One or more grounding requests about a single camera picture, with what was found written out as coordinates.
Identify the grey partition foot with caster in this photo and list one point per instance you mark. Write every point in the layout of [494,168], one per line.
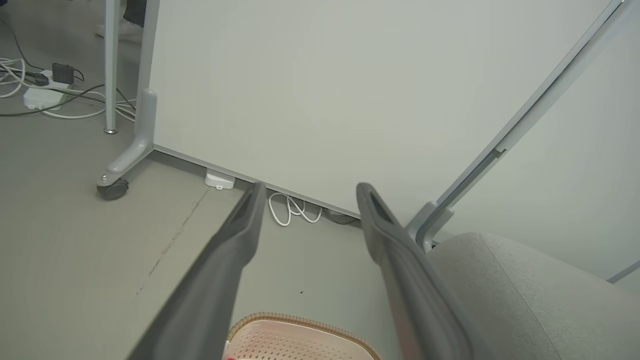
[142,135]

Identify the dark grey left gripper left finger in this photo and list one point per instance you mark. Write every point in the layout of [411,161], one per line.
[220,280]

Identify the white power strip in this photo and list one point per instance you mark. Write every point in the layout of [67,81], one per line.
[42,96]

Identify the grey metal table leg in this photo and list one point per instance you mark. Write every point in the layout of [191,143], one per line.
[111,65]

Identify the small white floor box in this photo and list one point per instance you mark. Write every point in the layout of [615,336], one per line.
[219,179]

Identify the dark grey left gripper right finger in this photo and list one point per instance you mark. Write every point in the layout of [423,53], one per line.
[415,300]

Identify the beige perforated laundry basket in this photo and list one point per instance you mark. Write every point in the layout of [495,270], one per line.
[295,340]

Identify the black power adapter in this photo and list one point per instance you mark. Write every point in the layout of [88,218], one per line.
[63,73]

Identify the white shoe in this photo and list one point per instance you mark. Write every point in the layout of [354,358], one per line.
[119,29]

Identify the grey partition foot without caster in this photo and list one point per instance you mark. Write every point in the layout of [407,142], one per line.
[435,227]
[417,220]

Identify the black caster wheel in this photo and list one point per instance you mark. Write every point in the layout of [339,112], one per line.
[114,191]

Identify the grey fabric sofa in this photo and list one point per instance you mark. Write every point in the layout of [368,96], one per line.
[525,300]

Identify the large white partition panel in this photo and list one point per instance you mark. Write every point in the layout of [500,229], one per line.
[325,90]

